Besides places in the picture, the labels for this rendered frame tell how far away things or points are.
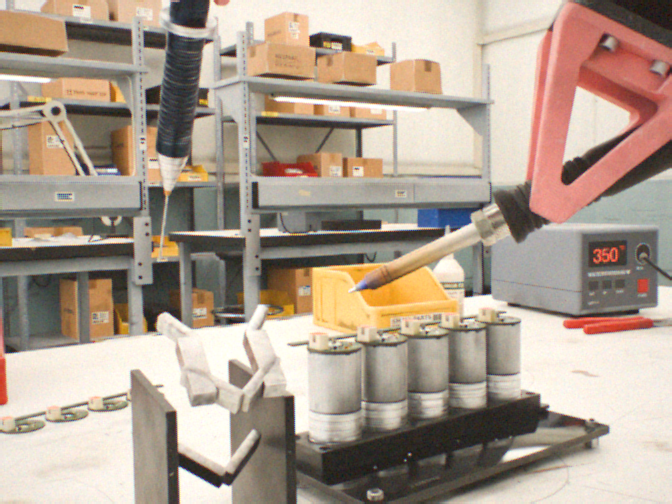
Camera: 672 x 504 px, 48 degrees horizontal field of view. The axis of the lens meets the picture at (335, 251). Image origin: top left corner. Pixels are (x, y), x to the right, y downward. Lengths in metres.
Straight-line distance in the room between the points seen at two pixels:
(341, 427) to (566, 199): 0.14
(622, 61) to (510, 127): 6.27
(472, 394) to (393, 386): 0.06
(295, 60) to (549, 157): 2.82
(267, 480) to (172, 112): 0.11
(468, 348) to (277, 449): 0.19
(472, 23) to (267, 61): 4.02
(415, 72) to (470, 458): 3.19
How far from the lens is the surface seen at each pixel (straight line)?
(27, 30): 2.70
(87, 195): 2.63
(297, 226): 3.14
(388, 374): 0.35
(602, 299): 0.83
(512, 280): 0.89
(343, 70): 3.23
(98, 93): 4.41
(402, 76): 3.56
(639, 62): 0.32
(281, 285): 5.18
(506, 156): 6.60
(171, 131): 0.24
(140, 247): 2.72
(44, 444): 0.44
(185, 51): 0.23
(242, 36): 2.98
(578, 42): 0.31
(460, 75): 6.67
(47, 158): 4.35
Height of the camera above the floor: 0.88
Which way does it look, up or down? 4 degrees down
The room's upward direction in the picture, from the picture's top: 1 degrees counter-clockwise
